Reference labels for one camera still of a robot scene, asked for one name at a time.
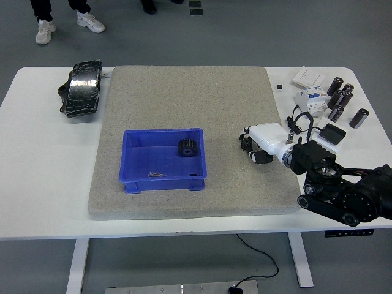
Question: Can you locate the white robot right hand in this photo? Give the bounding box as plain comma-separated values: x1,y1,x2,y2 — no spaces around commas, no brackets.
238,122,296,165

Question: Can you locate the large black gear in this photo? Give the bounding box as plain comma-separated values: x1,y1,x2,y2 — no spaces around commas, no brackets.
176,138,198,157

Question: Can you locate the blue plastic box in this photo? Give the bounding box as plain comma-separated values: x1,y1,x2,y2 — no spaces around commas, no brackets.
118,127,208,195

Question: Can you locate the white circuit breaker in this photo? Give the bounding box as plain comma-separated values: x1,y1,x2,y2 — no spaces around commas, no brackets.
294,86,328,118

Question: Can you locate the black power adapter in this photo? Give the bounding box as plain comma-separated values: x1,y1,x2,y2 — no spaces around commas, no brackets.
318,123,347,145

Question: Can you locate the grey-brown foam mat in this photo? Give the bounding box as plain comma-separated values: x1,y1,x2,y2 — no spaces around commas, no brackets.
88,65,303,221

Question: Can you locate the black table control panel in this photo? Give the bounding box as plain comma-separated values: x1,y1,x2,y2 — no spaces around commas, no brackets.
324,228,375,238

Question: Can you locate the white table leg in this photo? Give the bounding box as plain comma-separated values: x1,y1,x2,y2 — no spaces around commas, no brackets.
66,238,90,294
287,232,315,288

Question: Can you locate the person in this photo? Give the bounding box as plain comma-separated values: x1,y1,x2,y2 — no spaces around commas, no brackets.
140,0,184,15
29,0,106,45

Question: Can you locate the grey metal floor plate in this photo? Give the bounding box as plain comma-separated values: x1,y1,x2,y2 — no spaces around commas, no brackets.
105,279,260,294

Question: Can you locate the black tape-wrapped device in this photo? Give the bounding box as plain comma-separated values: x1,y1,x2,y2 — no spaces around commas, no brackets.
58,59,103,118

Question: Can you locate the black adapter cord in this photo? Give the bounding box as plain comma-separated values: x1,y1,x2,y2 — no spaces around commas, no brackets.
286,104,322,135

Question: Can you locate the white wall switch panel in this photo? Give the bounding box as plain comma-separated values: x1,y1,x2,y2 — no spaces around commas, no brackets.
292,66,326,88

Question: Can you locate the black floor cable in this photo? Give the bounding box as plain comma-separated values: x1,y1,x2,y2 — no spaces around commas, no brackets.
235,233,280,288

